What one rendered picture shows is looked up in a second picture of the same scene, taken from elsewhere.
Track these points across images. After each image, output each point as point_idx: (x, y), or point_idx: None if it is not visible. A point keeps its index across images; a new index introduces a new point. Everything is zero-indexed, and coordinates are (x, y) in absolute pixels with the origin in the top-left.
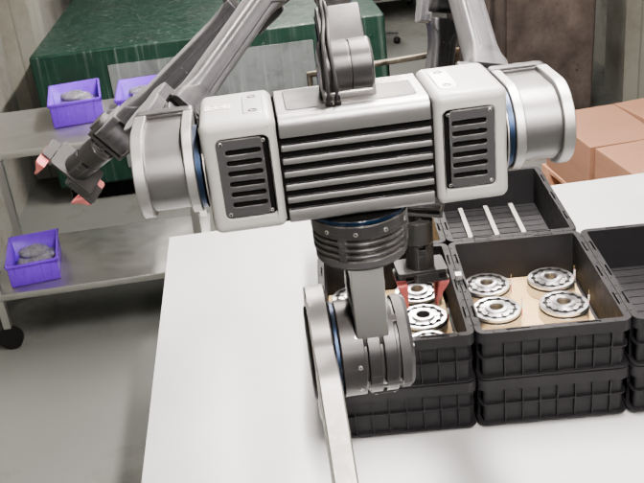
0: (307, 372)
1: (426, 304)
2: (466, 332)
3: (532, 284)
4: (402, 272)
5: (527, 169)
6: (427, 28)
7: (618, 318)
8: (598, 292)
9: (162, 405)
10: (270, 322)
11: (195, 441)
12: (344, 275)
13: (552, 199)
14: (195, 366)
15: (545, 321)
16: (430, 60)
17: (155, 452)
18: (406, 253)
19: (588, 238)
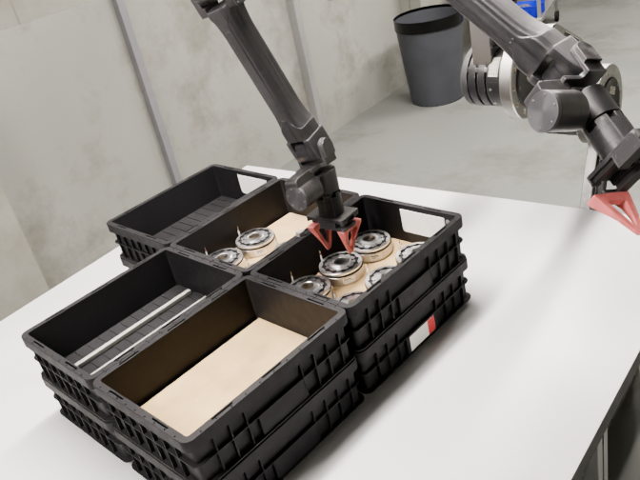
0: (427, 371)
1: (322, 271)
2: (364, 196)
3: (240, 258)
4: (352, 209)
5: (30, 336)
6: (235, 10)
7: (285, 179)
8: (239, 220)
9: (593, 403)
10: (393, 463)
11: (580, 347)
12: (490, 43)
13: (108, 286)
14: (526, 440)
15: (275, 244)
16: (258, 32)
17: (625, 351)
18: (340, 198)
19: (179, 235)
